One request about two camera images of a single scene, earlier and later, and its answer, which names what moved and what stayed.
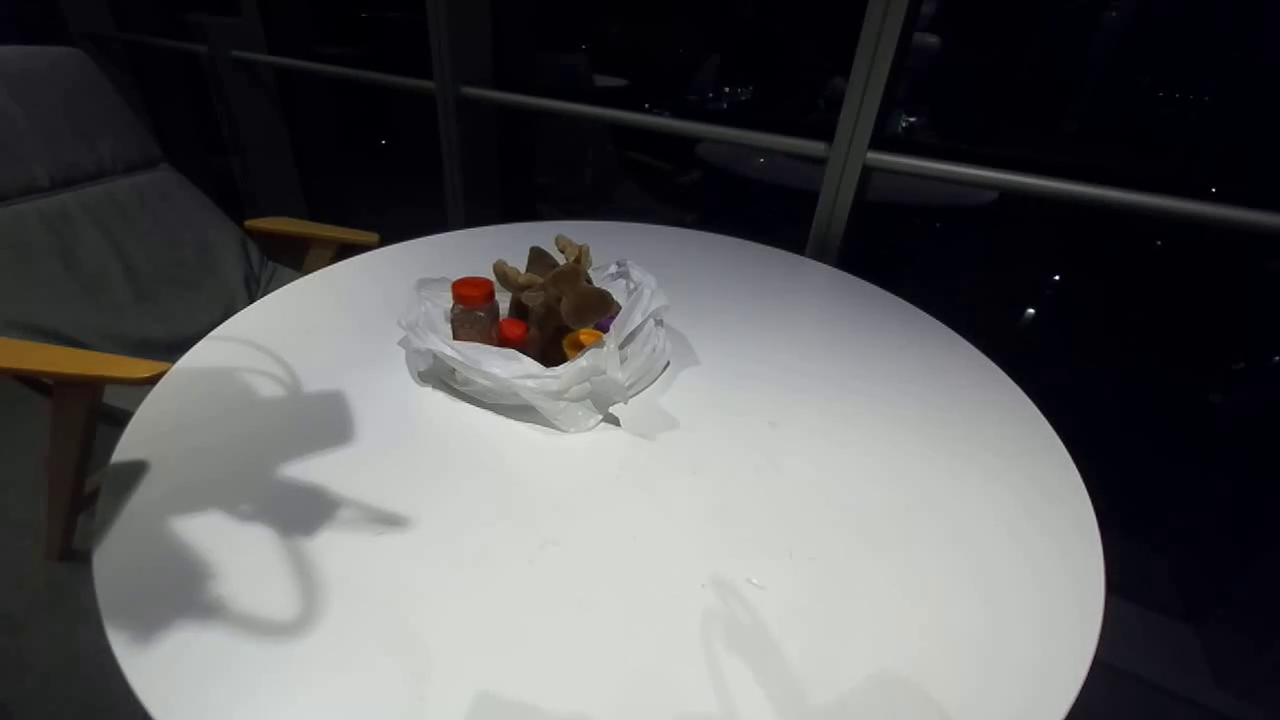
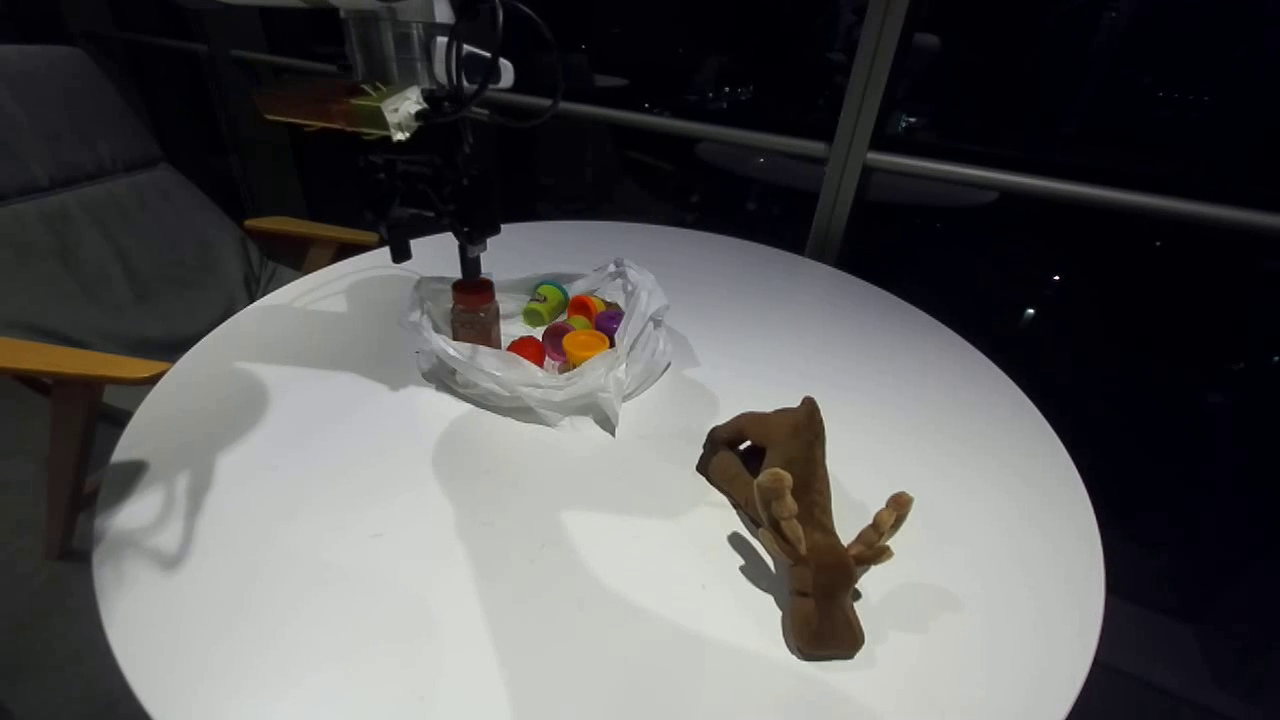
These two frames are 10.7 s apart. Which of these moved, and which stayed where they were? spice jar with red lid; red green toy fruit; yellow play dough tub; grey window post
Moved: red green toy fruit
Stayed: spice jar with red lid; grey window post; yellow play dough tub
